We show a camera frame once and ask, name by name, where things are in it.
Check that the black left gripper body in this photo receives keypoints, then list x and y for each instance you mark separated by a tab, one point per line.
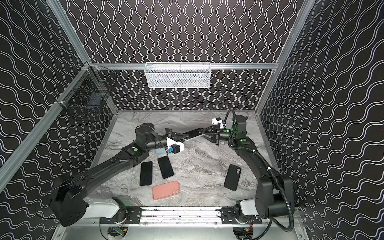
169	135

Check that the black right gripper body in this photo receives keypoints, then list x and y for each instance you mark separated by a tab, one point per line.
216	134

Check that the black phone purple edge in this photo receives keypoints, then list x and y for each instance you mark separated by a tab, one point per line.
165	167

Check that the pink phone case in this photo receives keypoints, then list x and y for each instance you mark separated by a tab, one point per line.
166	190

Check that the white smartphone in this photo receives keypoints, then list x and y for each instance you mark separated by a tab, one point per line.
192	134

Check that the light blue phone case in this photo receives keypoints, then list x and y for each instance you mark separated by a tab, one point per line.
161	152

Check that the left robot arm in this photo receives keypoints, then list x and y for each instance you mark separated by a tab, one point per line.
67	197

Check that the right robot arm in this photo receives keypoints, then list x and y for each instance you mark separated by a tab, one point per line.
274	197

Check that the black phone case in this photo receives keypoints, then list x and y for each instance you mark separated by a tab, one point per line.
232	178

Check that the black phone blue edge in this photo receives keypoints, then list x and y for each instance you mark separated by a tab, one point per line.
146	174

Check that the aluminium back crossbar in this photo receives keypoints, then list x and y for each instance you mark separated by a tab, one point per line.
190	66

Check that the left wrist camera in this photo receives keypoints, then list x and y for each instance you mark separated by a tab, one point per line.
176	148

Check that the white wire mesh basket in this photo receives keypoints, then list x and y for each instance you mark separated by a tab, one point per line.
177	79

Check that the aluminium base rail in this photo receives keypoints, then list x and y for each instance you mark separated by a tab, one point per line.
215	217

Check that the black wire mesh basket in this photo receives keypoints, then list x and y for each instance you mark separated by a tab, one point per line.
87	101

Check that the aluminium corner post right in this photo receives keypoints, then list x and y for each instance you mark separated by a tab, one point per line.
288	46

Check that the aluminium corner post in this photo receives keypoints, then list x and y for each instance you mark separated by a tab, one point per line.
69	30
288	46

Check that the aluminium corner post left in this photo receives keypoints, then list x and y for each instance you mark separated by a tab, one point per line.
69	30

